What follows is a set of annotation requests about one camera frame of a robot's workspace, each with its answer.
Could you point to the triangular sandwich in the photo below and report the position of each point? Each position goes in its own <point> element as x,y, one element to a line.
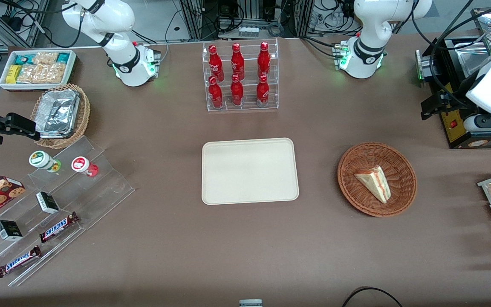
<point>375,183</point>

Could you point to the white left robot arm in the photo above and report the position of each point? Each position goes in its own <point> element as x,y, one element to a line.
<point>369,25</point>

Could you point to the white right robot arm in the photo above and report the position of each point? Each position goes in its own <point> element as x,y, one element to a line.
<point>122,21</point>

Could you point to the light wicker basket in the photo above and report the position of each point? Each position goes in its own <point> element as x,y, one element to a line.
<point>82,119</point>

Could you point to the round brown wicker basket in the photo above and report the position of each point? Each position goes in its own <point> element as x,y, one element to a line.
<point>356,192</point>

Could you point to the beige plastic tray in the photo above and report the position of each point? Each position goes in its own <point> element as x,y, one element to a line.
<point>249,170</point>

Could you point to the aluminium foil containers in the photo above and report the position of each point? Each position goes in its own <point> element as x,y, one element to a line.
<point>58,113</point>

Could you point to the green lidded cup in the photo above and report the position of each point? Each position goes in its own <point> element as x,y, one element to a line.
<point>40,159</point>

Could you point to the black food warmer machine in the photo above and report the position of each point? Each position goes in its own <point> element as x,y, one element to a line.
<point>441,55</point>

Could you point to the white plastic snack bin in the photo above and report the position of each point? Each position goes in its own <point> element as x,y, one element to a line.
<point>4,83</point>

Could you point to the yellow snack packet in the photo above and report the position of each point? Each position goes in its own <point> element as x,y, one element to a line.
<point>13,74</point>

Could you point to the large clear bag of crackers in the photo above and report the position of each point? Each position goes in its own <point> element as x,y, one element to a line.
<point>41,73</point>

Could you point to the teal snack packet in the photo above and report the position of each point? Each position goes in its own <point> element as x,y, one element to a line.
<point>63,57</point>
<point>24,59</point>

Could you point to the red lidded cup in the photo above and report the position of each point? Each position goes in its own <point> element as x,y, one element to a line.
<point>81,164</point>

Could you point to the small black box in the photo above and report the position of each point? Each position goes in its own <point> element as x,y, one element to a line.
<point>9,230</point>
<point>47,202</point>

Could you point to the clear acrylic stepped stand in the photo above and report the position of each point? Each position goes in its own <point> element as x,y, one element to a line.
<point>100,187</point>

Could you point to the snickers chocolate bar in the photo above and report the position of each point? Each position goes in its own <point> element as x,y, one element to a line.
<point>17,262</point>
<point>58,227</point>

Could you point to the red cola bottle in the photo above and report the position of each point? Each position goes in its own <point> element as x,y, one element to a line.
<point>216,64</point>
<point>262,93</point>
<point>215,94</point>
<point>236,93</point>
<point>264,62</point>
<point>237,64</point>

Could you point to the clear acrylic bottle rack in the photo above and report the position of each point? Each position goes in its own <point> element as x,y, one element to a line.
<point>247,104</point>

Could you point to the grey power strip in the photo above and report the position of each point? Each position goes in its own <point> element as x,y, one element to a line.
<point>248,31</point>

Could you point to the small grey device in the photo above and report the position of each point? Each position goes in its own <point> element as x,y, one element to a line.
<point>250,303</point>

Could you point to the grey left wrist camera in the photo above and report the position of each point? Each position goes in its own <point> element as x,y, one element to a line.
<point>469,124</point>

